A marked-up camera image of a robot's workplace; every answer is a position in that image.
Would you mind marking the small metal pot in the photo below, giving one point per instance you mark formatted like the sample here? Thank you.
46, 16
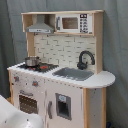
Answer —
32, 60

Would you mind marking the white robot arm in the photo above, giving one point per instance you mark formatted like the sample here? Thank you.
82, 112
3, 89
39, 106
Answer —
11, 117

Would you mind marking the left stove knob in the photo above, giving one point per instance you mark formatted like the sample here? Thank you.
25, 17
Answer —
16, 78

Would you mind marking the grey toy sink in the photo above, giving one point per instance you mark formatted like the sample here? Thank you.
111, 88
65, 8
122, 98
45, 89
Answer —
73, 74

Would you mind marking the black toy faucet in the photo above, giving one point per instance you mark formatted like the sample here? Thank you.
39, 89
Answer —
83, 63

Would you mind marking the toy oven door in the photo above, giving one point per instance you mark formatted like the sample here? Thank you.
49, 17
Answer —
27, 102

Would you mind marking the grey range hood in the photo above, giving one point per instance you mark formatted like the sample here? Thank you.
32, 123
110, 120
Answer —
40, 26

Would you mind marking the black toy stovetop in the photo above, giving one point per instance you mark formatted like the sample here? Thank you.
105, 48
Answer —
41, 67

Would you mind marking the stove knob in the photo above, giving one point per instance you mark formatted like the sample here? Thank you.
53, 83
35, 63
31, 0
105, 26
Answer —
35, 84
16, 78

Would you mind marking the right stove knob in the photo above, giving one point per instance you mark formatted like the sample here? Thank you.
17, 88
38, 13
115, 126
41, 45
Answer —
35, 84

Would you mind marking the toy microwave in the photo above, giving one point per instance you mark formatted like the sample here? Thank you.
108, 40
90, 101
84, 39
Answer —
74, 23

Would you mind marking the wooden toy kitchen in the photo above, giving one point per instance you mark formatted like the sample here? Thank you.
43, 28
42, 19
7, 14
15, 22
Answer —
88, 97

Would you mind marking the grey backdrop curtain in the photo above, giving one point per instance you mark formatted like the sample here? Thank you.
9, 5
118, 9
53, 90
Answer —
115, 44

